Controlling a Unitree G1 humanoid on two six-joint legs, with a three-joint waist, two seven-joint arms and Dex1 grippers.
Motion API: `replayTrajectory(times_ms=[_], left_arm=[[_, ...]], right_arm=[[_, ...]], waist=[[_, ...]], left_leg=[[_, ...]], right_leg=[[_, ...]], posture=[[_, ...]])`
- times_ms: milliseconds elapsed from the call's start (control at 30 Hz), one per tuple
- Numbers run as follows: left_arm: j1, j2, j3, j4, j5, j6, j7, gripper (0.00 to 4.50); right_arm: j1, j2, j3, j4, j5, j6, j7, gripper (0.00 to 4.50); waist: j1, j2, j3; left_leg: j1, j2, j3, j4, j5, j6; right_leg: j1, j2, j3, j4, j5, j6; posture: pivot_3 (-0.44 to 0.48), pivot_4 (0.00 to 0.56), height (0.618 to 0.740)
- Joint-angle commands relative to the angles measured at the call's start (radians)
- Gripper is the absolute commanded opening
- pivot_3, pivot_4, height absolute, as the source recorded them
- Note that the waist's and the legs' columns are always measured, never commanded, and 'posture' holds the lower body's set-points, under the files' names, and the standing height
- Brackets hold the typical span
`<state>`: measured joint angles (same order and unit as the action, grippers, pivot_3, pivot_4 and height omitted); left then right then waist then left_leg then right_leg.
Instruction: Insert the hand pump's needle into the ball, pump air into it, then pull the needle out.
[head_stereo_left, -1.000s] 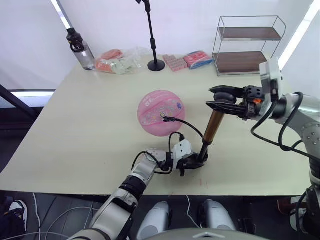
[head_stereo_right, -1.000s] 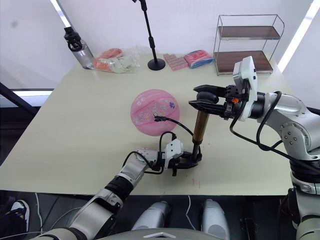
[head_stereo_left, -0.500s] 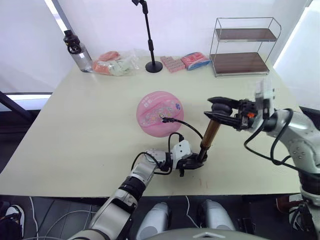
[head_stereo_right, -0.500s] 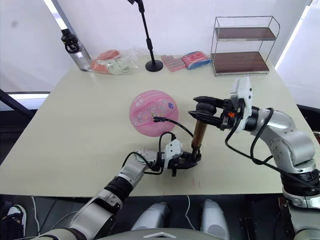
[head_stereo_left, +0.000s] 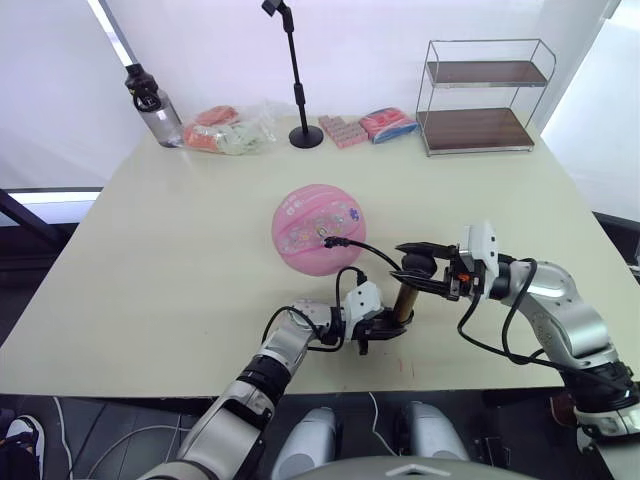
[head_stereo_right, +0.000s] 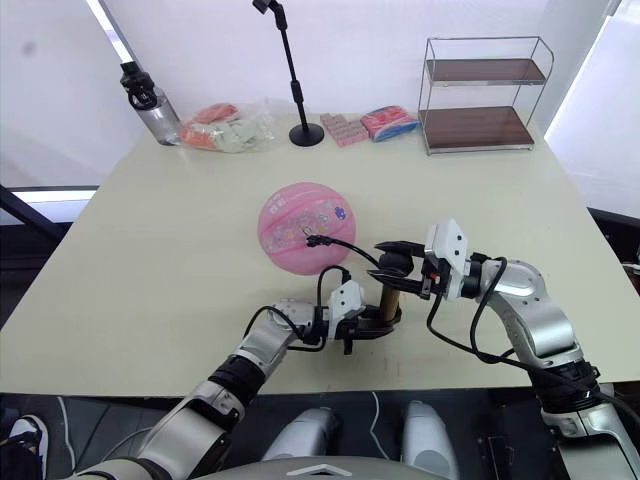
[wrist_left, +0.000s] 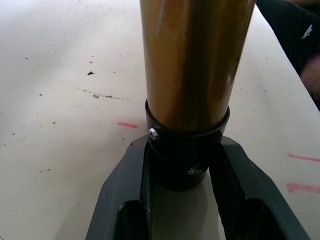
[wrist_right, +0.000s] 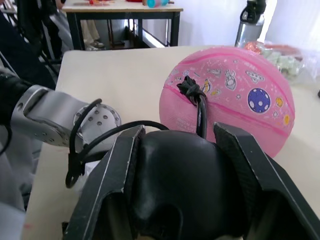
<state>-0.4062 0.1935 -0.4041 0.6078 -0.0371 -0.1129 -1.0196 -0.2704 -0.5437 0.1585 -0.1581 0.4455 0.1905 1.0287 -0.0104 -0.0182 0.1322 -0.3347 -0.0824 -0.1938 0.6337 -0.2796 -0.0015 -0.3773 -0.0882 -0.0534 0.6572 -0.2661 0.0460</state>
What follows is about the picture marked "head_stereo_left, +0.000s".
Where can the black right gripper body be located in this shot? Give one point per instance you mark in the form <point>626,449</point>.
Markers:
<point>465,280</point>

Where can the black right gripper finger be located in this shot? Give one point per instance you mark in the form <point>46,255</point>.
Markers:
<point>427,249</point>
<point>425,286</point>

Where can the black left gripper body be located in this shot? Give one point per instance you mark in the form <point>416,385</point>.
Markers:
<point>372,330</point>

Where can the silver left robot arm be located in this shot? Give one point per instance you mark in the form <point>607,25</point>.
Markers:
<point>280,350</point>

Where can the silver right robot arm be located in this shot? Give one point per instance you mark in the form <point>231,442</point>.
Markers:
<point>565,315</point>

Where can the pink patterned ball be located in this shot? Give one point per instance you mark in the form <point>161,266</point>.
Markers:
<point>310,225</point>

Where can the silver right robot leg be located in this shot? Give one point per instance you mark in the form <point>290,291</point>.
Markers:
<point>432,432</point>

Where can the silver robot leg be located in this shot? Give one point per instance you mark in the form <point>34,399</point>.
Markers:
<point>312,435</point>
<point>432,432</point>

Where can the silver left robot leg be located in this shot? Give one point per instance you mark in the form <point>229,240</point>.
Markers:
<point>312,435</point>

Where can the red and blue packet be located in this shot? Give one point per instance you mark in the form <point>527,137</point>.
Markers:
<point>387,124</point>

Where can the grey robot torso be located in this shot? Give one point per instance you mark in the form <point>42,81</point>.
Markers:
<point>415,470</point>

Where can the pink block pack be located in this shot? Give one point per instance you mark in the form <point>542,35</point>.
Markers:
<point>342,131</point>

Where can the red shoe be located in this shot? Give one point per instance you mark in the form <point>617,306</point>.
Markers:
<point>561,410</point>

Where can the black phone holder stand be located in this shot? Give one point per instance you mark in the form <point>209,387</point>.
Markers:
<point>299,92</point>

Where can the plastic bag of orange items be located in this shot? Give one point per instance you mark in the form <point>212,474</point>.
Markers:
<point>225,132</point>

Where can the clear water bottle black cap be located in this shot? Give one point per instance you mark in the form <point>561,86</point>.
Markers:
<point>157,112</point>

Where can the black and white shoe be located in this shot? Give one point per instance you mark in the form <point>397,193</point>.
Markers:
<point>22,442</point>

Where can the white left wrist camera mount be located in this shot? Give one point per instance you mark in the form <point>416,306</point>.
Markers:
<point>362,300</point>

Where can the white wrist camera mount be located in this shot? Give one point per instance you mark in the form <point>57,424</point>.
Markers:
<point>481,245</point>
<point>362,300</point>

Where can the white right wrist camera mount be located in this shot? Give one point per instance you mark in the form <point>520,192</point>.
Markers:
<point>481,245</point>

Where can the grey metal frame bar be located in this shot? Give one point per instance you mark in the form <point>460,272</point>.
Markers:
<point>112,32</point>

